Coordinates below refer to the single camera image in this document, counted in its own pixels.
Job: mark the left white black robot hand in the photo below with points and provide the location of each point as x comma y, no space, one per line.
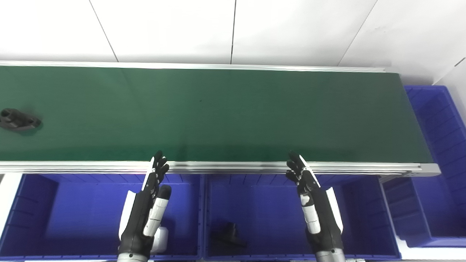
138,218

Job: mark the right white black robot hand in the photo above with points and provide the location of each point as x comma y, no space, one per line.
324,218

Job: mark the black flange metal part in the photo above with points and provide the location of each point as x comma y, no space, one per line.
16,120

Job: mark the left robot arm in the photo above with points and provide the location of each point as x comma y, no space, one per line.
131,258

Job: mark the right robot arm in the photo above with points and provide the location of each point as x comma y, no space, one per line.
331,257

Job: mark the blue plastic bin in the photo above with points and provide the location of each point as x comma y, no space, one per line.
442,123
80,218
265,218

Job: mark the black angular metal part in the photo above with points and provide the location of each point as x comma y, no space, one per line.
229,238

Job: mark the green conveyor belt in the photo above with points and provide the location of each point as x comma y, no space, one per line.
225,112
225,167

